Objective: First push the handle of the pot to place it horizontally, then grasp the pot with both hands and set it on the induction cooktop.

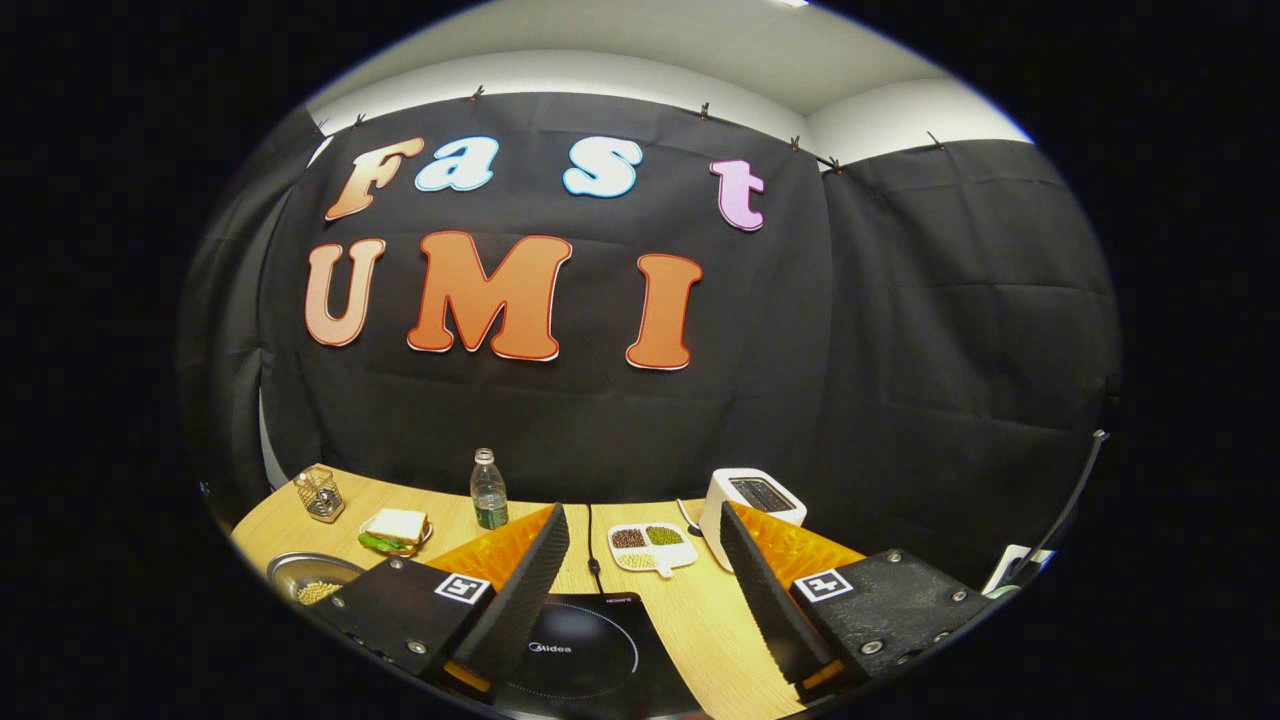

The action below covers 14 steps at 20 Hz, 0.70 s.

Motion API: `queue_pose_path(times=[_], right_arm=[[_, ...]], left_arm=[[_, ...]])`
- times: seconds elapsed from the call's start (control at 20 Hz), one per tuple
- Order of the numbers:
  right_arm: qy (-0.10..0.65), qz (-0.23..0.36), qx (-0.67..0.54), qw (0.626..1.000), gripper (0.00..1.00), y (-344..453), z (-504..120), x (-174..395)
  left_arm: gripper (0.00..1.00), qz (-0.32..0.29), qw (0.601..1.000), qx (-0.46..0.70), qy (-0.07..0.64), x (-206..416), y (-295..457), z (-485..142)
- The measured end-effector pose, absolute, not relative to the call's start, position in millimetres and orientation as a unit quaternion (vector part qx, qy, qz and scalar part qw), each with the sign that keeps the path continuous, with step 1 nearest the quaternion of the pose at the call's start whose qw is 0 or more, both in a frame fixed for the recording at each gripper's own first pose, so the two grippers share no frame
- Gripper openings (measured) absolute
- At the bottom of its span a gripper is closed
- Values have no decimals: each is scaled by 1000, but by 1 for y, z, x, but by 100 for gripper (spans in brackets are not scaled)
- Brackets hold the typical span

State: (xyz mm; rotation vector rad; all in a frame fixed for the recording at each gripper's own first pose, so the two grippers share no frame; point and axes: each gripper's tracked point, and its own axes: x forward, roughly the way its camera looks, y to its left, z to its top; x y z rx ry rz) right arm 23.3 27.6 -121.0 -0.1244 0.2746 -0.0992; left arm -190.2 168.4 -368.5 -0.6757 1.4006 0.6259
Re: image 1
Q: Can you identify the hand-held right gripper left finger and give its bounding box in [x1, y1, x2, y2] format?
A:
[325, 503, 571, 701]

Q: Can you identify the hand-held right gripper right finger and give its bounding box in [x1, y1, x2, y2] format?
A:
[718, 500, 1001, 701]

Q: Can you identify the black induction cooktop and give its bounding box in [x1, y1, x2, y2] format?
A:
[480, 592, 707, 720]

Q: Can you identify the steel pot with black handle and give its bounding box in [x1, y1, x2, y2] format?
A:
[266, 552, 367, 609]

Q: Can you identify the clear plastic water bottle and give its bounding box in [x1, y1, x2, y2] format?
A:
[470, 448, 509, 531]

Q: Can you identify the white toaster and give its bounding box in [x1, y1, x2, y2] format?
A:
[698, 467, 808, 573]

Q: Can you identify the white divided bean dish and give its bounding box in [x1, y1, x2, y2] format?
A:
[607, 522, 699, 579]

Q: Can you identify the sandwich with lettuce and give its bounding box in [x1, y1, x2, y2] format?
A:
[358, 508, 431, 556]

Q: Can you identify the white card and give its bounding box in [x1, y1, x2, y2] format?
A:
[983, 544, 1053, 598]

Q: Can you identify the thin dark rod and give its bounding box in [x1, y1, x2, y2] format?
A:
[1035, 430, 1111, 566]

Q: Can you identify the black power cable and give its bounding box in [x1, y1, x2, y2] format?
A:
[583, 503, 605, 596]

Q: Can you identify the wire mesh holder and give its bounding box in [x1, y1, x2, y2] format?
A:
[293, 465, 346, 524]

